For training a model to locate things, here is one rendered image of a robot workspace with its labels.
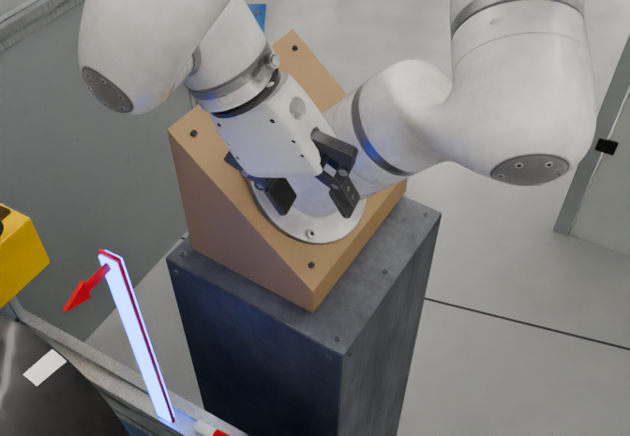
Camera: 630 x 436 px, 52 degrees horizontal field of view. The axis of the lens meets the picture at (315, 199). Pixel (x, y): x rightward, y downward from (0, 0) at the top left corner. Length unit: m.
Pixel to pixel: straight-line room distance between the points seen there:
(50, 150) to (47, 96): 0.13
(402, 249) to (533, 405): 1.07
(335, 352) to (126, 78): 0.49
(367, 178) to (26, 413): 0.41
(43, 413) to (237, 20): 0.36
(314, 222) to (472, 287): 1.32
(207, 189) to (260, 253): 0.11
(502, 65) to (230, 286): 0.51
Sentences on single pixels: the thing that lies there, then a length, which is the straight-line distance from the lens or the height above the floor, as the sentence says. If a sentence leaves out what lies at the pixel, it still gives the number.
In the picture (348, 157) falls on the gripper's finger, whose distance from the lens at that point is 0.61.
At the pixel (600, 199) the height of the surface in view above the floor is 0.20.
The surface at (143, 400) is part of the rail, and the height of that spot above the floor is 0.86.
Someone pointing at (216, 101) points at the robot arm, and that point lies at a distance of 0.58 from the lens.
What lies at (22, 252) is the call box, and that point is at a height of 1.04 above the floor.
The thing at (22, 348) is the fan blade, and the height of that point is 1.17.
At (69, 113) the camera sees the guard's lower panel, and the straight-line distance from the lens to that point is 1.60.
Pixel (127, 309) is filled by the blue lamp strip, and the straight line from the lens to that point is 0.70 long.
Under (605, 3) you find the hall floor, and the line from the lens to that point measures 3.73.
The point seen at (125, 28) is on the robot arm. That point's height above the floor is 1.44.
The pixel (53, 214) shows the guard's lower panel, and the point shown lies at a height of 0.52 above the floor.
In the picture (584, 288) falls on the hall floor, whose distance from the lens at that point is 2.24.
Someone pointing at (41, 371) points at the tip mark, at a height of 1.16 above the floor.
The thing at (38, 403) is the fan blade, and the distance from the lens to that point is 0.61.
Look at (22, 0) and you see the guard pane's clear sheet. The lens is 1.46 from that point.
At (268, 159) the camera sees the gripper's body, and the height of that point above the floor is 1.24.
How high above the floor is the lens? 1.66
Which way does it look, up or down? 46 degrees down
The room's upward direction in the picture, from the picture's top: straight up
